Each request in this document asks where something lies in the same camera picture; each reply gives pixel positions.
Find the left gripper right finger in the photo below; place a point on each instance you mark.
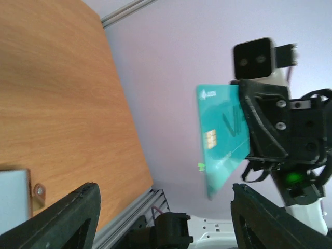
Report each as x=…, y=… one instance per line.
x=259, y=223

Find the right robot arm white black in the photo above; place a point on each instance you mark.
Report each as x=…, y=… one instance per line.
x=296, y=191

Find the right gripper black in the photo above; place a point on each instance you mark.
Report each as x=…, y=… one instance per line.
x=285, y=133

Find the aluminium rail frame front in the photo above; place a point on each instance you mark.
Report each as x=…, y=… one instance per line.
x=139, y=214

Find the right aluminium corner post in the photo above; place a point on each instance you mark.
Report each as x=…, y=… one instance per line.
x=124, y=12

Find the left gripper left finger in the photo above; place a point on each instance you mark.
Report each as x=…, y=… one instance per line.
x=69, y=223

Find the brown leather card holder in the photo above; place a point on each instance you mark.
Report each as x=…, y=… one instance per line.
x=18, y=198

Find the teal credit card with chip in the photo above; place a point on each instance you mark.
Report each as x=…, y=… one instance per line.
x=224, y=132

